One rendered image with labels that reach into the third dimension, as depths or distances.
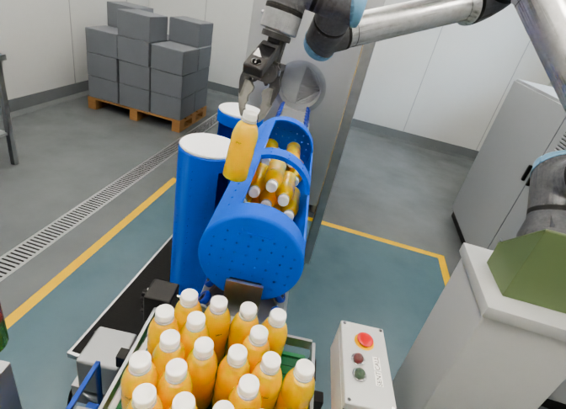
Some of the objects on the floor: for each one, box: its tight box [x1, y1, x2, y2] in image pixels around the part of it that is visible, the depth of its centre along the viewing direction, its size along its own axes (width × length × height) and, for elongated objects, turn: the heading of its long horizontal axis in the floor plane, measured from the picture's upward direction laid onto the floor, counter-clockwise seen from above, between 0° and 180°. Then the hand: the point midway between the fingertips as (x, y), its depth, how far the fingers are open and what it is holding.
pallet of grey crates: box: [85, 2, 214, 133], centre depth 453 cm, size 120×80×119 cm
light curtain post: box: [304, 42, 376, 264], centre depth 237 cm, size 6×6×170 cm
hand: (250, 114), depth 93 cm, fingers closed on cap, 4 cm apart
